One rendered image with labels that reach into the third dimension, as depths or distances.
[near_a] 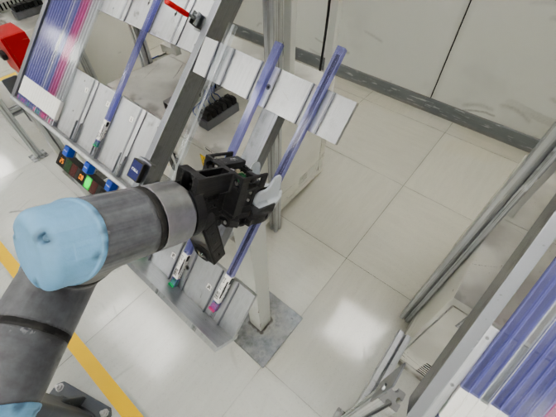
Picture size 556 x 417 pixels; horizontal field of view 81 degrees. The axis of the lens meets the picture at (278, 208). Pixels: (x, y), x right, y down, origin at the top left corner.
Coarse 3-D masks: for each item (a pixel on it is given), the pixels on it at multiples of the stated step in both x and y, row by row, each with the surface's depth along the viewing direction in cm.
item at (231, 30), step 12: (228, 24) 59; (228, 36) 59; (228, 48) 60; (216, 60) 60; (216, 72) 61; (204, 84) 62; (204, 96) 62; (204, 108) 63; (192, 120) 63; (192, 132) 64; (180, 156) 65
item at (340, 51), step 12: (336, 48) 49; (336, 60) 49; (324, 72) 50; (336, 72) 50; (324, 84) 50; (312, 108) 51; (312, 120) 52; (300, 132) 52; (288, 156) 54; (288, 168) 55; (252, 228) 57; (240, 252) 58; (240, 264) 60
